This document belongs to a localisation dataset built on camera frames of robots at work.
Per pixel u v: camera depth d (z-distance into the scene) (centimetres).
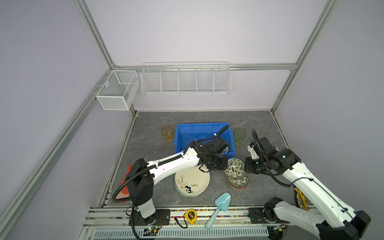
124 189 39
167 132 106
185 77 97
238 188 77
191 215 72
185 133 111
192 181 81
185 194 79
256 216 71
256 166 62
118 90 104
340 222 38
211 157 56
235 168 78
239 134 97
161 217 74
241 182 81
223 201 77
